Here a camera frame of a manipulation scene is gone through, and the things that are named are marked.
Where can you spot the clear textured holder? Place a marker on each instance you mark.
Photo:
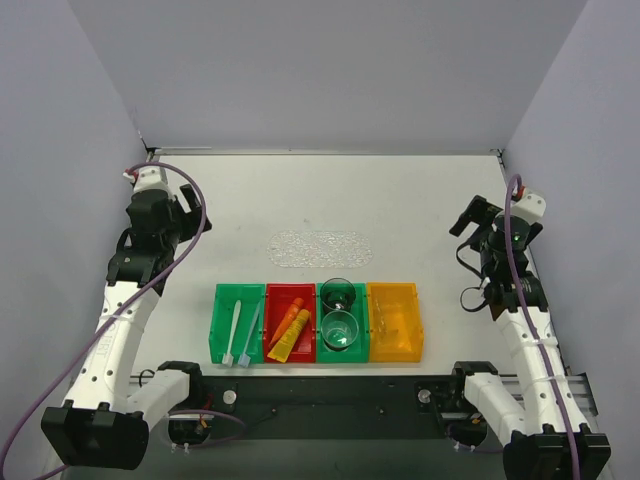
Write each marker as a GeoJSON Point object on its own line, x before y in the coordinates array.
{"type": "Point", "coordinates": [385, 329]}

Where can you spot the green bin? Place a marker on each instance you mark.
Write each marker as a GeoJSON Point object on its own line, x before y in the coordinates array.
{"type": "Point", "coordinates": [226, 295]}
{"type": "Point", "coordinates": [358, 352]}

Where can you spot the right green bin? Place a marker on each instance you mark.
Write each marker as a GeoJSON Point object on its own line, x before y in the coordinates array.
{"type": "Point", "coordinates": [358, 352]}

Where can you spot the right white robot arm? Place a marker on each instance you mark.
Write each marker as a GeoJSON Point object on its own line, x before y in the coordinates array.
{"type": "Point", "coordinates": [544, 435]}

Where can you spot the white toothbrush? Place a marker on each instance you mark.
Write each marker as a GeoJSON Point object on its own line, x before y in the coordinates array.
{"type": "Point", "coordinates": [228, 358]}

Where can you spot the orange toothpaste tube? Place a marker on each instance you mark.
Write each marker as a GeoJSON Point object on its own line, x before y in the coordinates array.
{"type": "Point", "coordinates": [288, 318]}

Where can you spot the aluminium frame rail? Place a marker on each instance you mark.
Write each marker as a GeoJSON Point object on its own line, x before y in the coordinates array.
{"type": "Point", "coordinates": [450, 393]}

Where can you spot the clear plastic cup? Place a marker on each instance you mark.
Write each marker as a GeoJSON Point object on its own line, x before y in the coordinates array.
{"type": "Point", "coordinates": [339, 330]}

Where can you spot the clear textured oval tray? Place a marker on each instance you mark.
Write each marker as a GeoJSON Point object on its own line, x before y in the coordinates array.
{"type": "Point", "coordinates": [319, 249]}

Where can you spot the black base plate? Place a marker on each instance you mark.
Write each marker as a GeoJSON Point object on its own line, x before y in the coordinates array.
{"type": "Point", "coordinates": [329, 408]}

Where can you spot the dark smoky plastic cup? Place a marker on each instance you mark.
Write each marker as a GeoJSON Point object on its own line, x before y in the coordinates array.
{"type": "Point", "coordinates": [337, 294]}

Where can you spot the red bin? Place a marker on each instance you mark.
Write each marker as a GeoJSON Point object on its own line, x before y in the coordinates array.
{"type": "Point", "coordinates": [279, 297]}

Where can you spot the yellow toothpaste tube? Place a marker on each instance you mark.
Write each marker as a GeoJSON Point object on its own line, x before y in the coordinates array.
{"type": "Point", "coordinates": [292, 332]}

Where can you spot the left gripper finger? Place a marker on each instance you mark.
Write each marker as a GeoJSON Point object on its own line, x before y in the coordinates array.
{"type": "Point", "coordinates": [191, 197]}
{"type": "Point", "coordinates": [203, 222]}

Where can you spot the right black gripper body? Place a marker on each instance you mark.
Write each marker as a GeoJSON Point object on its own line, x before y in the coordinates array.
{"type": "Point", "coordinates": [480, 220]}

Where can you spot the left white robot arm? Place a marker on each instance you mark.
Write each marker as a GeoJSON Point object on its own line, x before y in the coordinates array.
{"type": "Point", "coordinates": [100, 424]}

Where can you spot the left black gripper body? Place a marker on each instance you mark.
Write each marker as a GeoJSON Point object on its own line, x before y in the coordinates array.
{"type": "Point", "coordinates": [185, 216]}

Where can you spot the left green bin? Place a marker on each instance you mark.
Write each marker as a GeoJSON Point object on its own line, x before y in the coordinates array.
{"type": "Point", "coordinates": [226, 295]}

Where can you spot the yellow bin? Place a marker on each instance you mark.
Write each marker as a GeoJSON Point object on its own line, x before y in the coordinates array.
{"type": "Point", "coordinates": [400, 302]}

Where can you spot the light blue toothbrush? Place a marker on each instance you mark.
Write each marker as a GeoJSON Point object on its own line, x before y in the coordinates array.
{"type": "Point", "coordinates": [252, 350]}

